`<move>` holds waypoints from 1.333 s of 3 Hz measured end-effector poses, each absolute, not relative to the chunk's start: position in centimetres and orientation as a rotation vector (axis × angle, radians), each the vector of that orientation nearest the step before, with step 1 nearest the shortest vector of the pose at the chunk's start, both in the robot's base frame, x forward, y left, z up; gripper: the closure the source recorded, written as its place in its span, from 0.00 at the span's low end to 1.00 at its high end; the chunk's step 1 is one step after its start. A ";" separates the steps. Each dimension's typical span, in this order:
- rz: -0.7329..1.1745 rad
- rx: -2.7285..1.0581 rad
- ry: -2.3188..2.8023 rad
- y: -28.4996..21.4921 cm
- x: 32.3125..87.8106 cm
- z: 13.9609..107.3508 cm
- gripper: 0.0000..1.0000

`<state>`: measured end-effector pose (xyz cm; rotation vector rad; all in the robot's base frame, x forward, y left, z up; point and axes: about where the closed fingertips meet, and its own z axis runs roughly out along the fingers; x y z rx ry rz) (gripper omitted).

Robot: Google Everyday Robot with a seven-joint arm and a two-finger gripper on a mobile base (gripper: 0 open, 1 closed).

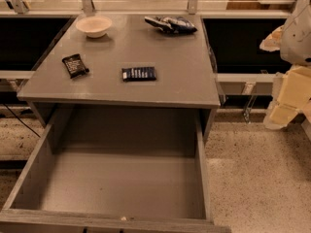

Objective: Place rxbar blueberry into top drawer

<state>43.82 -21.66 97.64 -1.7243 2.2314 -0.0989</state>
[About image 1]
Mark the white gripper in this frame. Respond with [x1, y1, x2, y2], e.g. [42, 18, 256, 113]
[263, 65, 311, 130]

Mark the dark blue rxbar blueberry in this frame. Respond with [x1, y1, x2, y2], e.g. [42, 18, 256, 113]
[121, 67, 156, 82]

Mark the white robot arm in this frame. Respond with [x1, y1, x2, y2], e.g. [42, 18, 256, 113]
[259, 0, 311, 130]

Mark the open grey top drawer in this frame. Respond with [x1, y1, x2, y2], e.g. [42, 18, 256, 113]
[0, 105, 231, 233]

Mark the blue chip bag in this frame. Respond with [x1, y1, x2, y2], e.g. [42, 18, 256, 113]
[144, 17, 197, 34]

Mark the grey cabinet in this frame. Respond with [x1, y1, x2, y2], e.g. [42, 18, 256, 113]
[17, 14, 220, 135]

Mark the white bowl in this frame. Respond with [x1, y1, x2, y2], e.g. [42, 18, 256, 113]
[76, 16, 113, 38]

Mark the black snack bar wrapper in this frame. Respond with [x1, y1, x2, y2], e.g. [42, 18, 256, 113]
[62, 53, 89, 79]

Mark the metal bracket under rail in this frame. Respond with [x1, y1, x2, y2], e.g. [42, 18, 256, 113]
[242, 82, 257, 123]

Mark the black floor cable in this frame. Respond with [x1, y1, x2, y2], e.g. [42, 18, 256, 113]
[0, 102, 42, 139]

